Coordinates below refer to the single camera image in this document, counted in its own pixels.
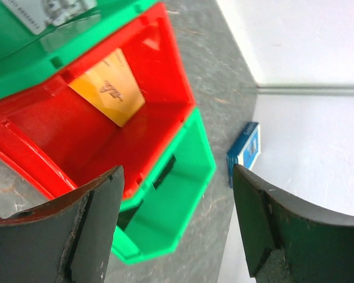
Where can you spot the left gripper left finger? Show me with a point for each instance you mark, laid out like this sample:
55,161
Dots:
67,239

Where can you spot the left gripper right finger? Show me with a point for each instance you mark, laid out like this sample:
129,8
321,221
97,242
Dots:
313,244

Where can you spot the gold credit card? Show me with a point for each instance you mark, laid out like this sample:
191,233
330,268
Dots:
110,87

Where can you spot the silver credit card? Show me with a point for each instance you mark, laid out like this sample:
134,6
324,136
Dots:
36,15

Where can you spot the right green plastic bin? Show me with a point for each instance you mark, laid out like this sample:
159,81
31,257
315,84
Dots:
152,224

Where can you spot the green plastic bin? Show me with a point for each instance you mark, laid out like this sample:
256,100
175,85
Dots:
27,60
152,224

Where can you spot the blue razor box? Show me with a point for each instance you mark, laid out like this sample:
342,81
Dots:
245,149

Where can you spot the red plastic bin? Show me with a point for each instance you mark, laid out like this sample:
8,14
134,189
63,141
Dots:
58,141

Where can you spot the left green plastic bin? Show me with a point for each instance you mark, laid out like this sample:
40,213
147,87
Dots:
27,60

